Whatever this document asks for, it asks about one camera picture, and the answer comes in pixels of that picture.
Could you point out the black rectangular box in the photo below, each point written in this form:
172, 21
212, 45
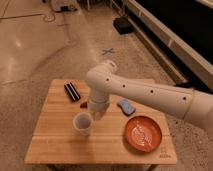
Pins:
73, 93

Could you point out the grey equipment base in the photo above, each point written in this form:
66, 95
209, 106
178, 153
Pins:
63, 5

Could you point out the blue sponge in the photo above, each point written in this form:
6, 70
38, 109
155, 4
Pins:
126, 107

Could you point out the red chili pepper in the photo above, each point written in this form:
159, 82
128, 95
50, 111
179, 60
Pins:
83, 105

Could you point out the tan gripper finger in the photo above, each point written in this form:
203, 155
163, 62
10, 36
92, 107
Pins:
97, 116

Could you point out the long wall bench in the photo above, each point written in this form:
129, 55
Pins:
179, 34

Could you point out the wooden table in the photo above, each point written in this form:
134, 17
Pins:
55, 141

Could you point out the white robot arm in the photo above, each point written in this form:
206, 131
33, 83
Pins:
193, 106

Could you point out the black floor object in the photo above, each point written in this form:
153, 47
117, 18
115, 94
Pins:
122, 25

